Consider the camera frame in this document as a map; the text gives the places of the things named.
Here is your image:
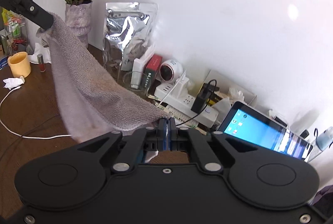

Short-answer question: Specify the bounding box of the white charging cable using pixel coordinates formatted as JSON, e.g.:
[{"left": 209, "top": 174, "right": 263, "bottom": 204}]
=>
[{"left": 0, "top": 85, "right": 72, "bottom": 140}]

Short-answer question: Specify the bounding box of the white round security camera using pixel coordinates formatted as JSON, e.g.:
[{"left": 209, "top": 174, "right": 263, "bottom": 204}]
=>
[{"left": 160, "top": 59, "right": 183, "bottom": 83}]

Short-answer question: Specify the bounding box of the red nail polish bottle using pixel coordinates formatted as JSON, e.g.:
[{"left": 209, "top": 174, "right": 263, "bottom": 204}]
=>
[{"left": 37, "top": 54, "right": 46, "bottom": 72}]

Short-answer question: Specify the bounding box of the red small box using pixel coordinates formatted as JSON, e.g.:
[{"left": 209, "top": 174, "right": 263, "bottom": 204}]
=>
[{"left": 144, "top": 54, "right": 163, "bottom": 82}]

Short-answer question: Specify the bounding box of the white tissue behind bottle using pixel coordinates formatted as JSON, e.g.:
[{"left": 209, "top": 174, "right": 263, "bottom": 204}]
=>
[{"left": 27, "top": 42, "right": 52, "bottom": 65}]

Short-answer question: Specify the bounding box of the white power strip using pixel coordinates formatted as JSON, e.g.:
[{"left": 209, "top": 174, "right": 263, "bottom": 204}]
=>
[{"left": 154, "top": 76, "right": 219, "bottom": 128}]

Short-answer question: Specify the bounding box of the yellow ceramic mug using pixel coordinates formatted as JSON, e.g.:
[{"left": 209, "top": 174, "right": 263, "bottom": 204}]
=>
[{"left": 7, "top": 52, "right": 31, "bottom": 78}]

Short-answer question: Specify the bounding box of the pink mottled vase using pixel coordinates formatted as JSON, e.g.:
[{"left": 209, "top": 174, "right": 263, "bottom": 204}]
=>
[{"left": 65, "top": 0, "right": 93, "bottom": 48}]

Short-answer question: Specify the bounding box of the black cable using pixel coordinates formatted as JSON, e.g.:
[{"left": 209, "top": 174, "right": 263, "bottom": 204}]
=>
[{"left": 174, "top": 106, "right": 209, "bottom": 128}]

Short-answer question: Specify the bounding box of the black power adapter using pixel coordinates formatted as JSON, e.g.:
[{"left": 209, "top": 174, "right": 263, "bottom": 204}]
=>
[{"left": 191, "top": 79, "right": 217, "bottom": 114}]

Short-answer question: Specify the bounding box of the clear glass jar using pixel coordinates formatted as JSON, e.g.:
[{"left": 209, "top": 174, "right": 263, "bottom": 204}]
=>
[{"left": 122, "top": 71, "right": 151, "bottom": 98}]

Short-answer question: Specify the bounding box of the silver foil pouch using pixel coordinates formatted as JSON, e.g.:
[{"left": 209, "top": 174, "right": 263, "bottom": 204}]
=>
[{"left": 103, "top": 2, "right": 158, "bottom": 79}]

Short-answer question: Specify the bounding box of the silver open laptop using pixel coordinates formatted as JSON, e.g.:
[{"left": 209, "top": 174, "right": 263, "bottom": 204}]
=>
[{"left": 218, "top": 101, "right": 313, "bottom": 161}]

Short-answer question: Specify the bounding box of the white crumpled tissue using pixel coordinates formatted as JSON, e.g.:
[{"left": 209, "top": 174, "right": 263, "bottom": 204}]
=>
[{"left": 3, "top": 77, "right": 25, "bottom": 90}]

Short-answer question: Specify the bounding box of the grey terry towel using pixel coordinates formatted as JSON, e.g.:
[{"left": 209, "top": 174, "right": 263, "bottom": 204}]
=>
[{"left": 37, "top": 14, "right": 169, "bottom": 143}]

